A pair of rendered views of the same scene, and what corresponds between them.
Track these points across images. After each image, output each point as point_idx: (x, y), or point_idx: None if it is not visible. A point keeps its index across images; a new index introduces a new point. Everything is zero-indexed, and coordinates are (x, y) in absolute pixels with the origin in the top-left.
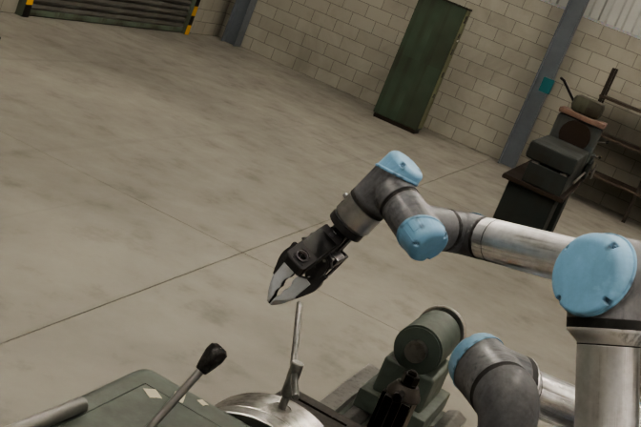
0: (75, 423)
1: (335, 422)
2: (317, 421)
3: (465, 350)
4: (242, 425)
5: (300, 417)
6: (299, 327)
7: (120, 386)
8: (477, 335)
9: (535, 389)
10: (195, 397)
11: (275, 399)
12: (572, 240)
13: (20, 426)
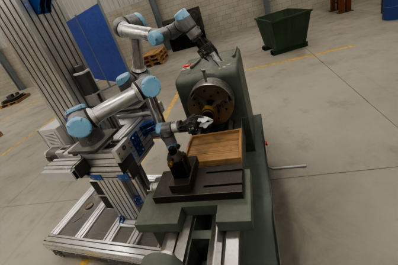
0: (231, 57)
1: (208, 183)
2: (197, 86)
3: (156, 77)
4: (209, 71)
5: (201, 83)
6: (209, 73)
7: (234, 61)
8: (151, 76)
9: (138, 77)
10: (221, 68)
11: (209, 82)
12: (141, 15)
13: (234, 50)
